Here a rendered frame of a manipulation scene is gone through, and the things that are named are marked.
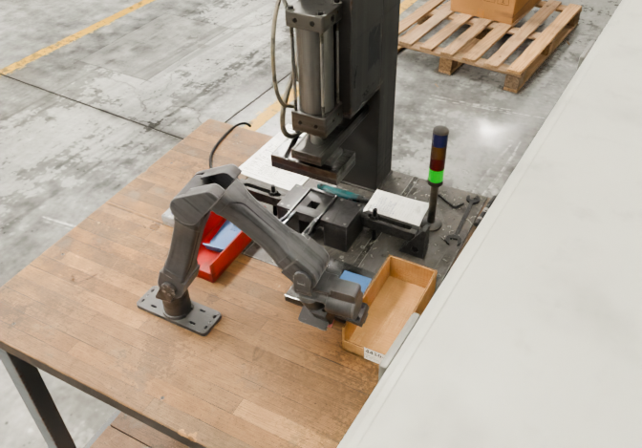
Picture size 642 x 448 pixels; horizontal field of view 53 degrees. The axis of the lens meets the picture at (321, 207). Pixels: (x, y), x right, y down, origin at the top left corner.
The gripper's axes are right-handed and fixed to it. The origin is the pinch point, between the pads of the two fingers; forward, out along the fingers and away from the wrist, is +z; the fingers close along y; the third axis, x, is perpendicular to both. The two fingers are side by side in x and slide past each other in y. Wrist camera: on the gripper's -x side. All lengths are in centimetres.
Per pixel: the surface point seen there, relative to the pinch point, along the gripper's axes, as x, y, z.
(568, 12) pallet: -9, 297, 259
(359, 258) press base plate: 1.8, 17.6, 14.3
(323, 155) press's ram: 12.5, 32.0, -9.5
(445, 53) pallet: 52, 214, 215
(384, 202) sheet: 2.4, 35.4, 18.6
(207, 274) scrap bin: 32.1, -1.2, 1.9
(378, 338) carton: -12.0, -1.2, 2.6
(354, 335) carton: -6.9, -2.5, 2.1
